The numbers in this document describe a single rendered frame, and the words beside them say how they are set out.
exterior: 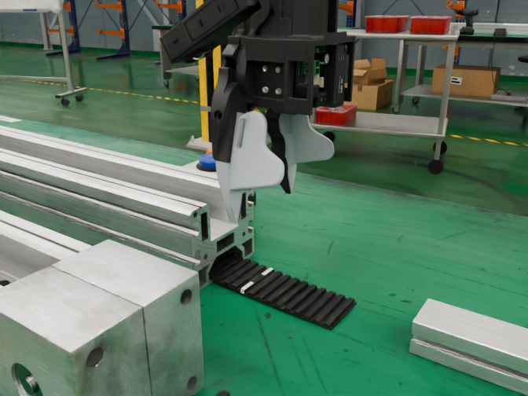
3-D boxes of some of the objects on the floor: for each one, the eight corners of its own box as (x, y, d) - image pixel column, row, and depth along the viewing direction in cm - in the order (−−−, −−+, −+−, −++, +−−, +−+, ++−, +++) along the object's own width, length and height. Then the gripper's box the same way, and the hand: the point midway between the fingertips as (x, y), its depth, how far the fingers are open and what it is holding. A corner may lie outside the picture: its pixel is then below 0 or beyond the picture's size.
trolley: (446, 153, 374) (466, 8, 338) (442, 175, 327) (464, 9, 290) (312, 141, 409) (317, 8, 373) (291, 159, 361) (294, 9, 325)
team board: (-54, 101, 574) (-98, -94, 504) (-22, 94, 619) (-58, -87, 549) (64, 107, 542) (34, -101, 472) (89, 99, 587) (65, -92, 517)
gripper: (287, -68, 29) (281, 255, 37) (379, -48, 40) (361, 198, 48) (177, -58, 34) (192, 228, 41) (287, -43, 45) (284, 181, 52)
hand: (257, 194), depth 46 cm, fingers open, 8 cm apart
